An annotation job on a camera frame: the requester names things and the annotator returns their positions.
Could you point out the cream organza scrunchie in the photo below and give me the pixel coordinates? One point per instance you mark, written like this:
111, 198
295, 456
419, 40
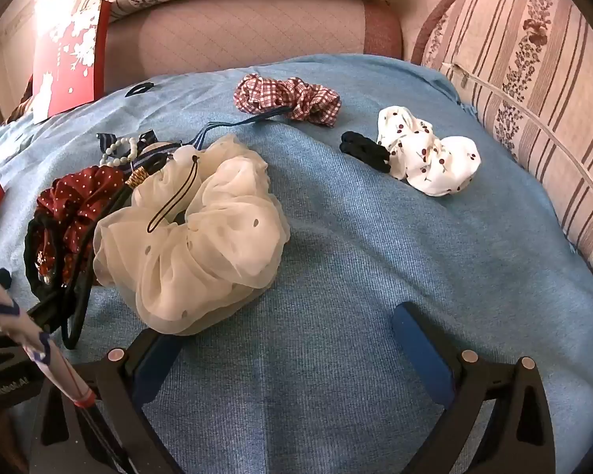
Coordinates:
217, 237

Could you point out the red polka dot scrunchie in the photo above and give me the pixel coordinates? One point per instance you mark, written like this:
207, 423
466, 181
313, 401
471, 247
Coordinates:
79, 197

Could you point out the pink sofa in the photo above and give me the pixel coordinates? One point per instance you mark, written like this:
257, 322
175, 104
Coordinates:
252, 34

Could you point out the red floral box lid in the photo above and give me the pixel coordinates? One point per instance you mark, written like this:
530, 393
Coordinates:
74, 74

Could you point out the blue blanket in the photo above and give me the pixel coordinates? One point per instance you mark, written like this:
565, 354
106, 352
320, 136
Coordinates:
351, 256

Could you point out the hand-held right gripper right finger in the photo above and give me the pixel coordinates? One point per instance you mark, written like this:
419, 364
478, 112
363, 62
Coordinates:
417, 348

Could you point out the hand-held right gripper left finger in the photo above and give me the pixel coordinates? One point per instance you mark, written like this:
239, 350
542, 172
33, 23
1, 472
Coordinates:
153, 370

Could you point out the red plaid scrunchie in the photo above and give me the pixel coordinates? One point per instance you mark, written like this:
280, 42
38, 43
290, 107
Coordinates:
262, 94

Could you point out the striped bow hair clip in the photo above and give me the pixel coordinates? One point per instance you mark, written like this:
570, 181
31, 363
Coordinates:
143, 162

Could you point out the white cherry print scrunchie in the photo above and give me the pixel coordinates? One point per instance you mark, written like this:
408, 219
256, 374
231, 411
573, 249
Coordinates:
440, 163

